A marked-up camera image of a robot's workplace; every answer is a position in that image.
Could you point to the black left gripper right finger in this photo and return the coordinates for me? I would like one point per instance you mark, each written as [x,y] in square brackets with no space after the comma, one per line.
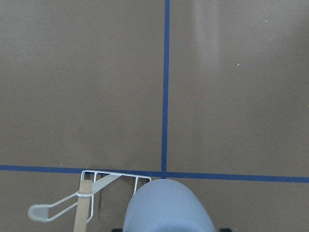
[224,230]

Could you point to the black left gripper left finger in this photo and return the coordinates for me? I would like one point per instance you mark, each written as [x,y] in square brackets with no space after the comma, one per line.
[117,230]

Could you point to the light blue plastic cup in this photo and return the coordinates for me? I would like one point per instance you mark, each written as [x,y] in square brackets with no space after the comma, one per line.
[165,205]

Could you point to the blue tape grid lines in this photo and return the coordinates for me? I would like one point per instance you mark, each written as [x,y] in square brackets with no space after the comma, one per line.
[164,173]

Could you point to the white wire cup holder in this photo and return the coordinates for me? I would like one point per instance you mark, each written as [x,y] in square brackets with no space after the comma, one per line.
[91,182]

